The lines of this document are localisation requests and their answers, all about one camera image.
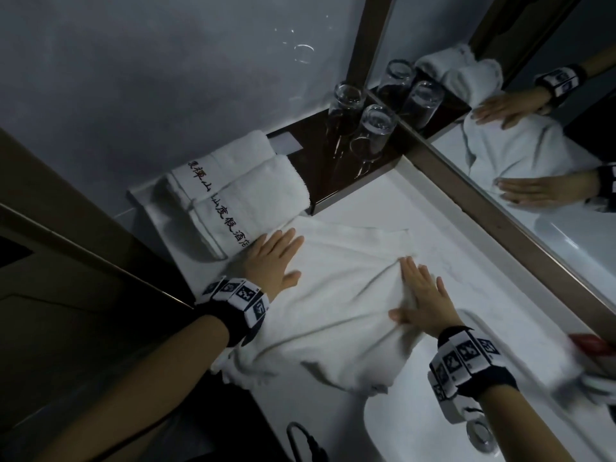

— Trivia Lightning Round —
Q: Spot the person's right hand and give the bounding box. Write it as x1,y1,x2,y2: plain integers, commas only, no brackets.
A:
388,256,463,340

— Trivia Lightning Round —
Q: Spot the person's left hand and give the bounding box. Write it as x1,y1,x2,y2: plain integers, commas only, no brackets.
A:
242,228,305,304

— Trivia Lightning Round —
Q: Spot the person's left forearm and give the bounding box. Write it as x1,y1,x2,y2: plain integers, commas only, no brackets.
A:
34,313,233,462

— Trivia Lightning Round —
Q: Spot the person's right forearm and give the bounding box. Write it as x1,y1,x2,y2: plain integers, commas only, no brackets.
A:
474,386,608,462

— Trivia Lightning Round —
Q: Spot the folded white embroidered towel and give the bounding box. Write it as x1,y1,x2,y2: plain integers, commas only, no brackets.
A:
192,155,312,261
166,130,276,223

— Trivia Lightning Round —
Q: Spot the black wristband with marker tiles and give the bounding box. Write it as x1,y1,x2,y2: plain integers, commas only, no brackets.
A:
428,326,521,425
194,277,270,348

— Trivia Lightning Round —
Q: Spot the dark glossy tray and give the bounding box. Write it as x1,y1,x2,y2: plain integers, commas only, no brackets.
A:
266,109,406,216

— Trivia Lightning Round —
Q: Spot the white sink basin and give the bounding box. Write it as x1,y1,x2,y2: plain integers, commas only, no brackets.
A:
363,307,616,462

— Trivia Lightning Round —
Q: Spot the clear drinking glass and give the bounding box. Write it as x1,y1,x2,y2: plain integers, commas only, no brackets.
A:
350,104,398,165
328,81,363,141

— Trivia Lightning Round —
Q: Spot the metal sink drain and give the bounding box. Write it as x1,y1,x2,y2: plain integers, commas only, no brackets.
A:
465,418,500,453

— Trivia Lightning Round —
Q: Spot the red object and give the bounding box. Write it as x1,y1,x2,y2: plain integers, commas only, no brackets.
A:
569,333,616,367

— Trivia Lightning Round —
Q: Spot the brown wooden door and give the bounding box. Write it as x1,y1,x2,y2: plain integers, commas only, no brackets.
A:
0,126,195,462

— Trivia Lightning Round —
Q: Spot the bronze framed wall mirror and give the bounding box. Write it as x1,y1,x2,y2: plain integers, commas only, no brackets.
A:
346,0,616,329

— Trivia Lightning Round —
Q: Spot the black cable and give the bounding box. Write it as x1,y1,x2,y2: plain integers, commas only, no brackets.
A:
286,422,338,462

